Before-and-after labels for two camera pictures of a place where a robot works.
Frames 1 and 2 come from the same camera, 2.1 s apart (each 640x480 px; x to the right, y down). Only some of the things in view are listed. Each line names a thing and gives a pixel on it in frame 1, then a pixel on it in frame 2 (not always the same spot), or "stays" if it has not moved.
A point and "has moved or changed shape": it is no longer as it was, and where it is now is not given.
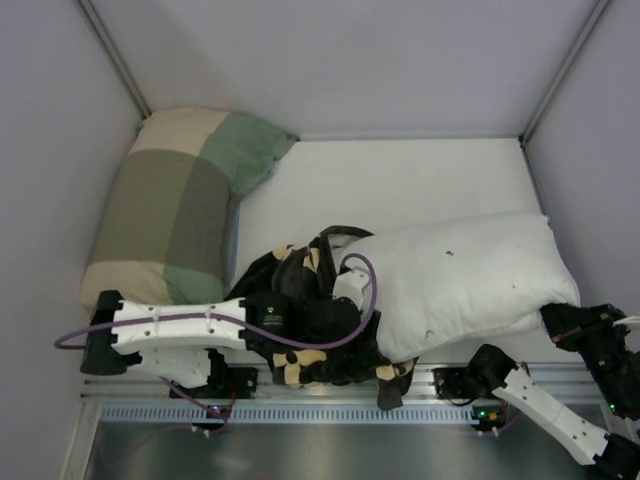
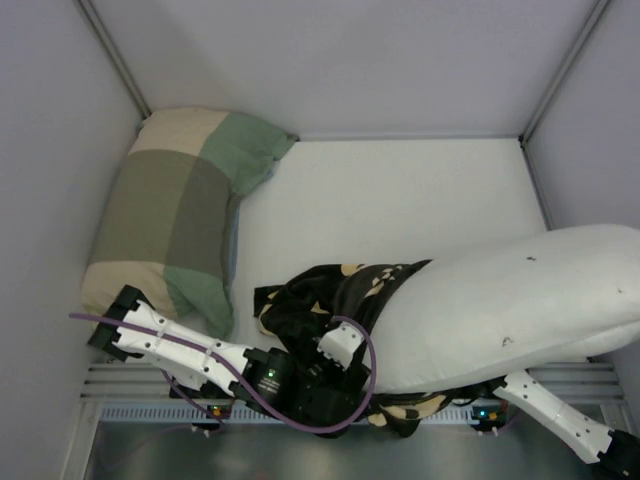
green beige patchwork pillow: x=166 y=228 stays
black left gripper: x=314 y=265 to x=310 y=361
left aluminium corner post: x=115 y=58 stays
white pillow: x=463 y=280 has moved or changed shape
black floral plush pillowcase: x=304 y=274 has moved or changed shape
